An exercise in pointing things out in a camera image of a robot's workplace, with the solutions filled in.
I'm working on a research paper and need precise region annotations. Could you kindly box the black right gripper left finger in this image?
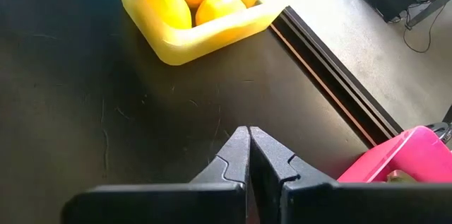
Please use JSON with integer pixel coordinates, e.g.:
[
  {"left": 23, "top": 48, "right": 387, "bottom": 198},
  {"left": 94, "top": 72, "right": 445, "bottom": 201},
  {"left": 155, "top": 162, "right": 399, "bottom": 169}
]
[{"left": 61, "top": 126, "right": 251, "bottom": 224}]

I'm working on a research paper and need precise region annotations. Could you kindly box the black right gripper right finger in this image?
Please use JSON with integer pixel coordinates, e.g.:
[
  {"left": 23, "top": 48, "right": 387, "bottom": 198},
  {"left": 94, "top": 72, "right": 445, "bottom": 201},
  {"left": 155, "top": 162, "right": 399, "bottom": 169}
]
[{"left": 249, "top": 126, "right": 452, "bottom": 224}]

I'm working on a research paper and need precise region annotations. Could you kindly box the green toy pepper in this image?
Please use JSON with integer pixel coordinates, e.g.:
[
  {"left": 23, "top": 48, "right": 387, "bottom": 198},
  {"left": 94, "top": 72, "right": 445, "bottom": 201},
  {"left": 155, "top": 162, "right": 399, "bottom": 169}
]
[{"left": 386, "top": 169, "right": 420, "bottom": 184}]

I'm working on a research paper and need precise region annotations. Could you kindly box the yellow toy lemon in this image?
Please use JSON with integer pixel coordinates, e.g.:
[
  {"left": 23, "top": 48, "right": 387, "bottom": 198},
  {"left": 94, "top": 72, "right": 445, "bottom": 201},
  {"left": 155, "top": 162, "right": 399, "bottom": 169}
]
[
  {"left": 194, "top": 0, "right": 247, "bottom": 27},
  {"left": 139, "top": 0, "right": 194, "bottom": 30}
]

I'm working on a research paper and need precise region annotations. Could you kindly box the yellow plastic basket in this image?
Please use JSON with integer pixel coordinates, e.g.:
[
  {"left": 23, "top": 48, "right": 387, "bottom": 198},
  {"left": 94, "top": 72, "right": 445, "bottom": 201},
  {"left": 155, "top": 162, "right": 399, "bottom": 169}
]
[{"left": 112, "top": 0, "right": 283, "bottom": 66}]

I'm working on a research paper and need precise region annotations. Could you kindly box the pink plastic basket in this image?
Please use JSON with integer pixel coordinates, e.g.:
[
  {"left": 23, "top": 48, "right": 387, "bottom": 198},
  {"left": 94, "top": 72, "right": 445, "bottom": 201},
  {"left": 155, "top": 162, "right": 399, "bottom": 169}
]
[{"left": 337, "top": 126, "right": 452, "bottom": 184}]

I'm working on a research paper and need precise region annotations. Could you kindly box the black aluminium table frame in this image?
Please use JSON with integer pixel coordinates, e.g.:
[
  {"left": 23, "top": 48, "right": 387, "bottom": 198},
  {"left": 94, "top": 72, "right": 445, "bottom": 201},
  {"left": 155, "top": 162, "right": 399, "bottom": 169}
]
[{"left": 268, "top": 4, "right": 405, "bottom": 149}]

